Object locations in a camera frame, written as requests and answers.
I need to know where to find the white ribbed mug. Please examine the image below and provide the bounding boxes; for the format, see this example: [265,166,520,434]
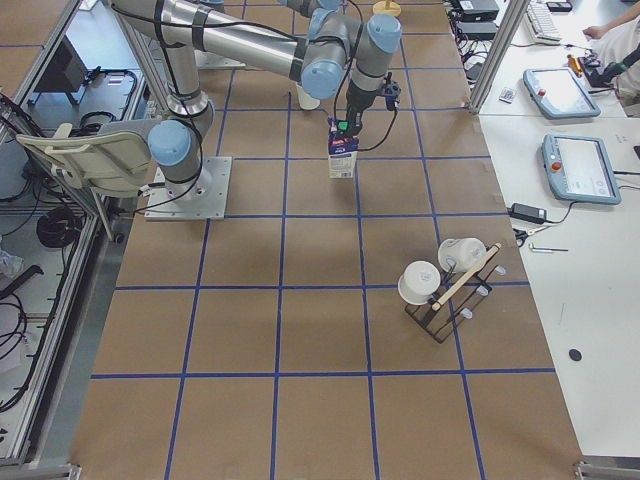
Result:
[296,83,320,111]

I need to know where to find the black wire cup rack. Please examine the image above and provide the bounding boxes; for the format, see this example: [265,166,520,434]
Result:
[404,266,494,344]

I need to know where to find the black monitor on floor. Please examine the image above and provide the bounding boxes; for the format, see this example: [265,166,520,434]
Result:
[28,36,89,106]

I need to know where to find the white keyboard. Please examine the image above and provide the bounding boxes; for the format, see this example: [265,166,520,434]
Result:
[523,1,562,45]

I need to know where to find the black power adapter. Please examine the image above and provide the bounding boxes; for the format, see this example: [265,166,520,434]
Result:
[507,203,547,225]

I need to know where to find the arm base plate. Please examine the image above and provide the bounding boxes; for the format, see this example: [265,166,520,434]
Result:
[194,50,247,70]
[143,156,233,221]

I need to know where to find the white cup on rack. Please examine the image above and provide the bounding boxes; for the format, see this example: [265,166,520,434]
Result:
[397,260,441,306]

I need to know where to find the teach pendant near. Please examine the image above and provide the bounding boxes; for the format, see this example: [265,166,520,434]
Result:
[541,134,621,205]

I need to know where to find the allen key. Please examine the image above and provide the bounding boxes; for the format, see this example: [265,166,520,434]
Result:
[529,243,568,253]

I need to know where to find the teach pendant far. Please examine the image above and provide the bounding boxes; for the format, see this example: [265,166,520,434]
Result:
[523,67,601,119]

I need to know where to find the translucent cup on rack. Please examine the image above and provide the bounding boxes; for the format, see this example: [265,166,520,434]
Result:
[438,238,486,273]

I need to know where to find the grey office chair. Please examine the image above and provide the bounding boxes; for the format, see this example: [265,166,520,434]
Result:
[16,119,160,198]

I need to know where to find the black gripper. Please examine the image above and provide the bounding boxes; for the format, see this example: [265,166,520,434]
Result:
[346,89,373,137]

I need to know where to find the teach pendant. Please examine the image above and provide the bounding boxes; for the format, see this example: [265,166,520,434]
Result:
[541,134,621,205]
[523,67,601,119]

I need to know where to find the aluminium frame post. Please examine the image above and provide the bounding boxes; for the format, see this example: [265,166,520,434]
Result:
[468,0,529,114]

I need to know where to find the wooden mug tree stand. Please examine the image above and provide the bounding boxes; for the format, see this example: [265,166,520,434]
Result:
[372,0,402,17]

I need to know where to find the person at desk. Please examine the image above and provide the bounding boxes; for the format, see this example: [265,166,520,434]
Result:
[582,2,639,97]

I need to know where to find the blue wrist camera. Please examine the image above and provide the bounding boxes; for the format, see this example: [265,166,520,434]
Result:
[382,71,401,111]

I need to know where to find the scissors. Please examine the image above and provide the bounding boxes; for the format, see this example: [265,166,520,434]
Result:
[513,226,548,248]

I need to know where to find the blue white milk carton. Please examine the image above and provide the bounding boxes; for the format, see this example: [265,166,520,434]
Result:
[327,117,359,179]

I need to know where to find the wooden rack rod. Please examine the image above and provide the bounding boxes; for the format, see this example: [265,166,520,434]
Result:
[431,243,502,312]

